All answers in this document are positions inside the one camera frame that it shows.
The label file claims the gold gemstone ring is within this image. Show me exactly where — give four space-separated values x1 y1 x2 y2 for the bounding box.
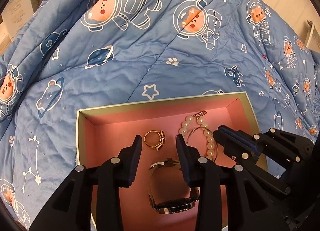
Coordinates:
143 130 166 151

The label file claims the rose gold wristwatch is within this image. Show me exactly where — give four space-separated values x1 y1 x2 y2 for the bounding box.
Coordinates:
149 158 200 214

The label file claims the green box pink lining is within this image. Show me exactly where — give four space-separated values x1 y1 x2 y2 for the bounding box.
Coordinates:
76 92 259 230

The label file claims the blue astronaut bear quilt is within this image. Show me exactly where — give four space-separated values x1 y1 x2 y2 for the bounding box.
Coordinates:
1 0 319 230

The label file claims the white tall carton box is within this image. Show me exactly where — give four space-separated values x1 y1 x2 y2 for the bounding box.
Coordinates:
1 0 34 45

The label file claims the pearl bead bracelet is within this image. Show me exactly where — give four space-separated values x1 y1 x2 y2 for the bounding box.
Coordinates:
178 110 219 161

